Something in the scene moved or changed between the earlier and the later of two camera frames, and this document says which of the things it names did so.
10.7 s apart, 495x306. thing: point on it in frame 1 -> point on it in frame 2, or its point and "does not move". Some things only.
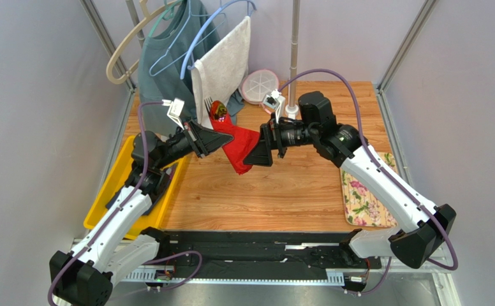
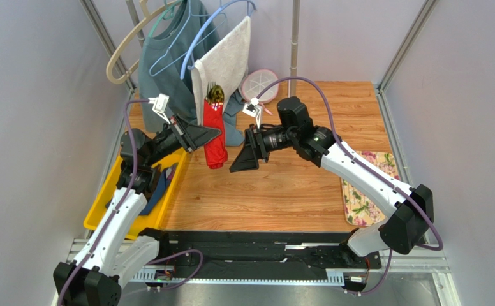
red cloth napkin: (239, 146) -> (215, 152)
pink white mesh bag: (257, 83) does not move
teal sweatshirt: (181, 37) does not move
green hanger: (167, 14) does not move
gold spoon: (218, 110) -> (216, 95)
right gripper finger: (261, 154) -> (247, 157)
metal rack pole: (293, 109) does not move
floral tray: (365, 204) does not move
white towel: (221, 73) does not move
